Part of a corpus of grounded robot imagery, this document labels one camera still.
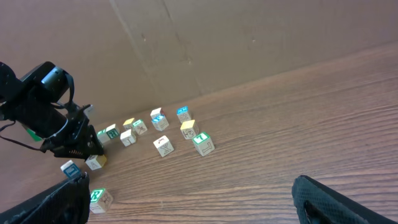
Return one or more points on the green R wooden block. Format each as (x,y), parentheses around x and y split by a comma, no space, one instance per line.
(100,200)

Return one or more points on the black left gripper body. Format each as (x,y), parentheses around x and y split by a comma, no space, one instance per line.
(52,123)

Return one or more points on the white block green 2 side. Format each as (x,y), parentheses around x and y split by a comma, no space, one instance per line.
(112,131)

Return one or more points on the white X wooden block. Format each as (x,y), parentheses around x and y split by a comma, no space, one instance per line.
(128,137)

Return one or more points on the green 4 wooden block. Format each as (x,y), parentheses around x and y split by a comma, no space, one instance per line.
(139,126)

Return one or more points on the white bulb picture block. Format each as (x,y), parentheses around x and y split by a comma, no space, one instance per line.
(157,112)

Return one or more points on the blue top wooden block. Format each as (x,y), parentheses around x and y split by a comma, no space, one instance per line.
(184,114)

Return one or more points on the white block blue side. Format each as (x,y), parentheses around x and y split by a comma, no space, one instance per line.
(70,169)

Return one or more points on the blue P wooden block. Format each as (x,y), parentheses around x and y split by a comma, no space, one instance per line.
(160,122)

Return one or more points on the yellow top wooden block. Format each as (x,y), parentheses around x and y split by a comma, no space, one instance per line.
(189,129)

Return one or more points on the small yellow top block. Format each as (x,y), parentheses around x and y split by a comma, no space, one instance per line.
(128,124)

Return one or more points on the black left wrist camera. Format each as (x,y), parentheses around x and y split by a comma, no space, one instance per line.
(49,82)

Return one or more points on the white hand picture block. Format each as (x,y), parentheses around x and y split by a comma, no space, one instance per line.
(163,145)

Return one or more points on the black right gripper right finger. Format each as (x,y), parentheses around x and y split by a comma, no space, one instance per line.
(316,203)

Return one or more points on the green top corner block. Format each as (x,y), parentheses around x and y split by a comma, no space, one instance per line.
(103,137)

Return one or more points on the soccer ball wooden block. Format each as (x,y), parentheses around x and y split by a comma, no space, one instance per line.
(95,162)

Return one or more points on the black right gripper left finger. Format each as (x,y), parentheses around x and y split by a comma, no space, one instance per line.
(65,202)

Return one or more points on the green 7 wooden block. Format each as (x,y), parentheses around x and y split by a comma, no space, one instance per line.
(203,143)

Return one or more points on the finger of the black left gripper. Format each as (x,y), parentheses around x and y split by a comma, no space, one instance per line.
(79,145)

